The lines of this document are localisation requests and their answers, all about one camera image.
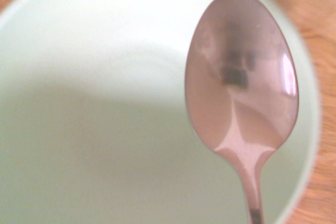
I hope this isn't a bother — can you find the pale green bowl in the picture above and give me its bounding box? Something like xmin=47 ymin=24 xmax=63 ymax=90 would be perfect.
xmin=0 ymin=0 xmax=323 ymax=224

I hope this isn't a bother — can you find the shiny metal spoon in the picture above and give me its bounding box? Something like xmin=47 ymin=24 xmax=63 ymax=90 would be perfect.
xmin=184 ymin=0 xmax=300 ymax=224

